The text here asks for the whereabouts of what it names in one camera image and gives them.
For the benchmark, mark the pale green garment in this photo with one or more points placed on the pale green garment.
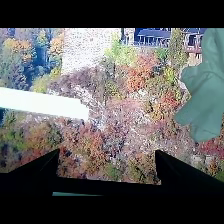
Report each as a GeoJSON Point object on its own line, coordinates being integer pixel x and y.
{"type": "Point", "coordinates": [206, 96]}

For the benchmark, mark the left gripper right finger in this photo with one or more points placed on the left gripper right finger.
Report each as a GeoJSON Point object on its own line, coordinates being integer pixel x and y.
{"type": "Point", "coordinates": [181, 176]}

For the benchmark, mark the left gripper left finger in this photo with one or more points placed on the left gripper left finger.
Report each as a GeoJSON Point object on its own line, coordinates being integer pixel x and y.
{"type": "Point", "coordinates": [36, 175]}

